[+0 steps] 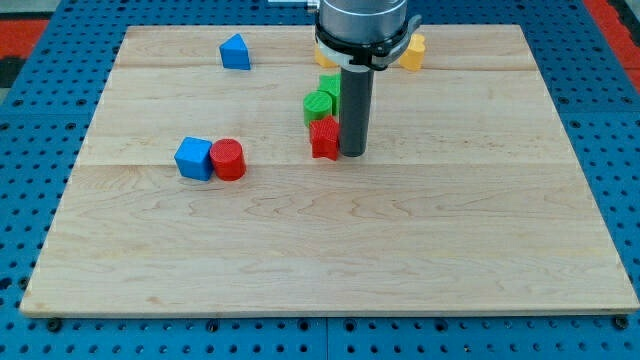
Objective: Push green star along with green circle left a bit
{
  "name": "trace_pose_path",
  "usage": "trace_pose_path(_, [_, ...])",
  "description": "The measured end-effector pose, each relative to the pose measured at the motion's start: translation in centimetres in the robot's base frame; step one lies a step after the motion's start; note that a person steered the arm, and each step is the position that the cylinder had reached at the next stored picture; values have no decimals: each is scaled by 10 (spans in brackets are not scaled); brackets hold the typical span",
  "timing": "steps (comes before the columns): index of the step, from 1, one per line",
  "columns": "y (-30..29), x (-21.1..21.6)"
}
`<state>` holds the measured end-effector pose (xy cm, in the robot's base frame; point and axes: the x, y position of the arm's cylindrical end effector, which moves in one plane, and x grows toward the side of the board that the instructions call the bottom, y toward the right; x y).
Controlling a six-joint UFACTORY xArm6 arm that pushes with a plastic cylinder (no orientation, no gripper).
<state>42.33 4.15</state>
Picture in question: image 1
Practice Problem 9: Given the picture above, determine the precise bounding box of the red star block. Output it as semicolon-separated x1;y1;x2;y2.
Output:
309;115;339;161

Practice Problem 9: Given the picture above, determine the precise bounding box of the red cylinder block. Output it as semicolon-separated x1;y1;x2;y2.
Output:
209;138;246;181

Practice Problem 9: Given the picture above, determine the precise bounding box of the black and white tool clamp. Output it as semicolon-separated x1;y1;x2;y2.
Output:
315;14;422;71

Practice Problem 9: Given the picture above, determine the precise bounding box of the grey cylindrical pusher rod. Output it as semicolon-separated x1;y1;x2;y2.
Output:
339;69;374;157

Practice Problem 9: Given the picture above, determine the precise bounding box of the yellow heart block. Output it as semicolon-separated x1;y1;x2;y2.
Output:
398;33;427;72

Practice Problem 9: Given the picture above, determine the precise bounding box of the blue triangle block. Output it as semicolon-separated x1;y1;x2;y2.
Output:
219;33;251;70

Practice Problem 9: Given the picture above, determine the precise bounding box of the blue cube block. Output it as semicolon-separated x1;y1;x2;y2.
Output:
174;137;213;181

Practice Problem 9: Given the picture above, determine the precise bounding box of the green cylinder block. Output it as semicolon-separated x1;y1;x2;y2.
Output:
302;91;333;127

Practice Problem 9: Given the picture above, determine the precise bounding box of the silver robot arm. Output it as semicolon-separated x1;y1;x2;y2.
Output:
267;0;422;157

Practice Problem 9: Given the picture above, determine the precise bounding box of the yellow block behind arm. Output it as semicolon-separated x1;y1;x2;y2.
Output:
314;46;337;68

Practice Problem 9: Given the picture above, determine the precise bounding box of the green star block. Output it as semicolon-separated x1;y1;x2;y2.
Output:
318;73;341;115

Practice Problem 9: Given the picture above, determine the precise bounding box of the wooden board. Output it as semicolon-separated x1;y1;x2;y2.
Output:
20;25;639;318

